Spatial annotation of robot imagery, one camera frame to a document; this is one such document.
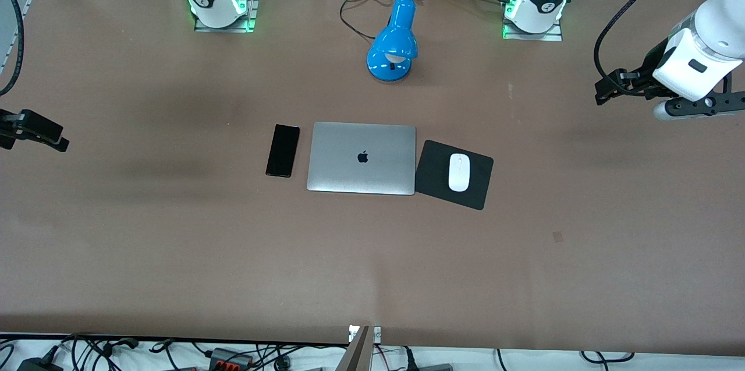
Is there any white computer mouse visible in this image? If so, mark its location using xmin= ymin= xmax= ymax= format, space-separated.
xmin=448 ymin=153 xmax=471 ymax=193

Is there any black smartphone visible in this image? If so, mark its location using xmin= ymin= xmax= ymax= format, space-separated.
xmin=265 ymin=123 xmax=301 ymax=179

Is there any black mouse pad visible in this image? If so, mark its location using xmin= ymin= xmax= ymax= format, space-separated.
xmin=414 ymin=139 xmax=495 ymax=211

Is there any blue desk lamp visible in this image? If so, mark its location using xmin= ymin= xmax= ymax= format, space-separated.
xmin=366 ymin=0 xmax=419 ymax=82

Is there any black power adapter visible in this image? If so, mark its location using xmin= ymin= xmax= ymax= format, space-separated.
xmin=16 ymin=356 xmax=66 ymax=371

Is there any silver closed laptop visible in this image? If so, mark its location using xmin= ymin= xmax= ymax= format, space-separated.
xmin=306 ymin=121 xmax=417 ymax=196

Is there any grey device with orange buttons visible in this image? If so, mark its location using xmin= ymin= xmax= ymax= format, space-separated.
xmin=208 ymin=347 xmax=255 ymax=369

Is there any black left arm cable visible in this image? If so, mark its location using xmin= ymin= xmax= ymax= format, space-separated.
xmin=593 ymin=0 xmax=697 ymax=99

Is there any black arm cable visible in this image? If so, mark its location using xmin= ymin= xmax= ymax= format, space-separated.
xmin=593 ymin=0 xmax=697 ymax=99
xmin=0 ymin=0 xmax=68 ymax=98

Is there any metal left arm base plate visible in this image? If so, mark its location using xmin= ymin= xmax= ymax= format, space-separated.
xmin=501 ymin=0 xmax=564 ymax=42

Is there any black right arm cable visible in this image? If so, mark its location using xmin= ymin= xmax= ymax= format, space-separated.
xmin=0 ymin=0 xmax=68 ymax=98

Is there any wooden post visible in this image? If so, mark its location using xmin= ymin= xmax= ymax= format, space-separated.
xmin=346 ymin=326 xmax=374 ymax=371

